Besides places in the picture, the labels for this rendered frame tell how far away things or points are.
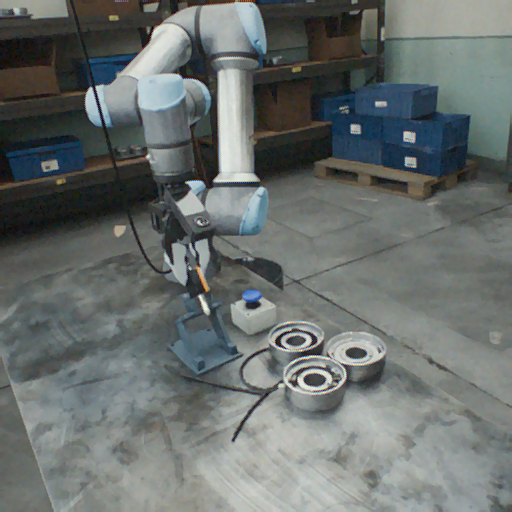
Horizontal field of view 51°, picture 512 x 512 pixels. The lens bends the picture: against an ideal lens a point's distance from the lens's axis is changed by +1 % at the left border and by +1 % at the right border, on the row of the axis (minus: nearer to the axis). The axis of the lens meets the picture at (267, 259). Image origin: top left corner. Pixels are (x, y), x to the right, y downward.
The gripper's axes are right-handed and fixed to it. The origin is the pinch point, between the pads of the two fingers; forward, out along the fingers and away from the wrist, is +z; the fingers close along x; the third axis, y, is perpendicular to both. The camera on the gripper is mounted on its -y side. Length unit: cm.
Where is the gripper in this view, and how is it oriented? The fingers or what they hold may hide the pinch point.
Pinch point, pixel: (193, 277)
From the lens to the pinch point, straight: 100.5
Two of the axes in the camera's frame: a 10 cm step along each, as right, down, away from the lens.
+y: -5.8, -2.9, 7.6
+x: -8.1, 2.9, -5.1
